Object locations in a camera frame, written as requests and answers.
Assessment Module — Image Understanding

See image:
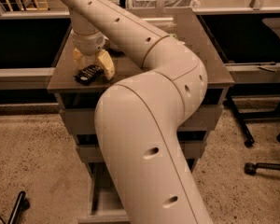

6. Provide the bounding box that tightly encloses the grey drawer cabinet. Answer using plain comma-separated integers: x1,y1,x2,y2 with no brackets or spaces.
47,7,235,224

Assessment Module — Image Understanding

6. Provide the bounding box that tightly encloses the black stand foot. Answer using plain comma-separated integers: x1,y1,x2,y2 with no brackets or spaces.
0,190,30,224

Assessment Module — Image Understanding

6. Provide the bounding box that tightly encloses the top grey drawer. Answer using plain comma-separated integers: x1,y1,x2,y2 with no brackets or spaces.
60,105,223,134

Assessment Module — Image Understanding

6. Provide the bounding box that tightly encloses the black chocolate bar wrapper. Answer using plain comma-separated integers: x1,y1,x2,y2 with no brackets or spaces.
74,65,104,85

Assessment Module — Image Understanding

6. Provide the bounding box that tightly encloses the wire basket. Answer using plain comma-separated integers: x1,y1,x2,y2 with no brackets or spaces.
128,0,200,8

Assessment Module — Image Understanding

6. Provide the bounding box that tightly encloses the bottom grey drawer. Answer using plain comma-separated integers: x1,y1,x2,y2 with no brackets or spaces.
77,160,199,224

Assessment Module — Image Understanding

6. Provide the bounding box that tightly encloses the middle grey drawer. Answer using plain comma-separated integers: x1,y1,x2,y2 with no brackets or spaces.
76,141,206,163

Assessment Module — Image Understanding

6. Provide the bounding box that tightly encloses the grey drawer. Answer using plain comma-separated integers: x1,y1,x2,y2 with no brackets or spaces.
60,105,223,134
77,160,199,224
76,141,206,163

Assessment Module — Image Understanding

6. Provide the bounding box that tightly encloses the black chair base leg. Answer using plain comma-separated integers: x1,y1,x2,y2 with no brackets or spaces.
244,162,280,175

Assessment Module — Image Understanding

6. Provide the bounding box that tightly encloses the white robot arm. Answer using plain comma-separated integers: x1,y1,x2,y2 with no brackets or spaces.
61,0,213,224

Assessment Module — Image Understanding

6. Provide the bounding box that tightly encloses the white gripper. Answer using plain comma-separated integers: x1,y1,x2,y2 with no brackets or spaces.
71,31,115,80

